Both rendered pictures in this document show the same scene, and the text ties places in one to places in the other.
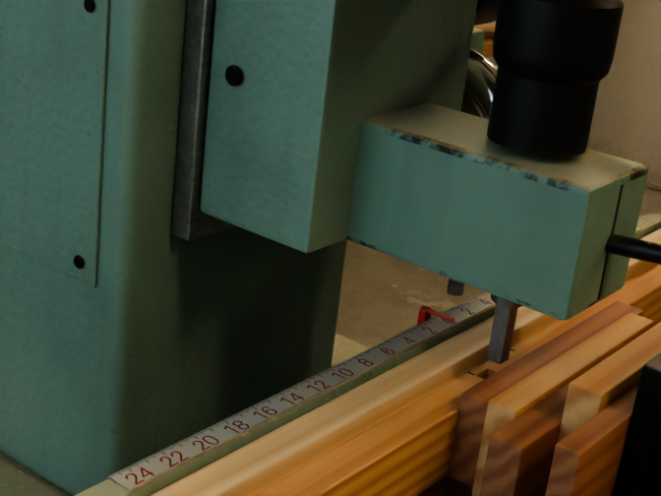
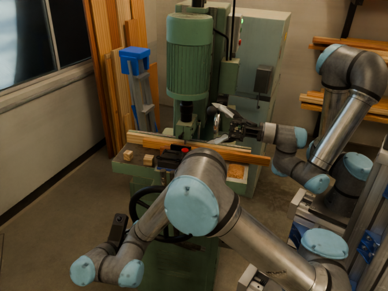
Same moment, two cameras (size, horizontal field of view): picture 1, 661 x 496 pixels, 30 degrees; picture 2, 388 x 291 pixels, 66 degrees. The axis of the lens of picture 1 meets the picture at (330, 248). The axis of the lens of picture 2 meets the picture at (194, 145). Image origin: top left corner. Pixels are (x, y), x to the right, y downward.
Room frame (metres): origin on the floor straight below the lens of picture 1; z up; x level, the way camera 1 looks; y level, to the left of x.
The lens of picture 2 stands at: (0.15, -1.22, 1.66)
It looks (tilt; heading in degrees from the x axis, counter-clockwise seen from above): 31 degrees down; 65
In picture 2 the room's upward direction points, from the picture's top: 3 degrees clockwise
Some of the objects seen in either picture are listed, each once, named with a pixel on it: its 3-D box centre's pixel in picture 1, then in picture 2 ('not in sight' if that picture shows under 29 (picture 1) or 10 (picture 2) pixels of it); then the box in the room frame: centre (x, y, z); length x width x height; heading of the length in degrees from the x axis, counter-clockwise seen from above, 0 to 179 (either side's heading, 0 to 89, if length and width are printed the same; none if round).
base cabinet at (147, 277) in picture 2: not in sight; (186, 219); (0.68, 0.00, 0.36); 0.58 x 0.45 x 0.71; 55
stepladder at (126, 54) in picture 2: not in sight; (145, 127); (0.65, 0.81, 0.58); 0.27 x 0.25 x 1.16; 137
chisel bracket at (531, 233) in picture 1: (490, 216); (187, 127); (0.63, -0.08, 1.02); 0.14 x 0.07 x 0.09; 55
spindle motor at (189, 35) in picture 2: not in sight; (188, 57); (0.61, -0.10, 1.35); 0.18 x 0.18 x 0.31
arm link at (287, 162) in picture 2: not in sight; (286, 162); (0.85, -0.51, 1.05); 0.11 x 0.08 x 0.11; 97
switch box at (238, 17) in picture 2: not in sight; (233, 32); (0.91, 0.08, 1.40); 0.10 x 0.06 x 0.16; 55
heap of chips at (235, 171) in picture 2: not in sight; (236, 169); (0.77, -0.31, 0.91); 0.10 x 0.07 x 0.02; 55
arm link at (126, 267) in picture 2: not in sight; (124, 267); (0.22, -0.62, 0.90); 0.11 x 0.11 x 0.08; 54
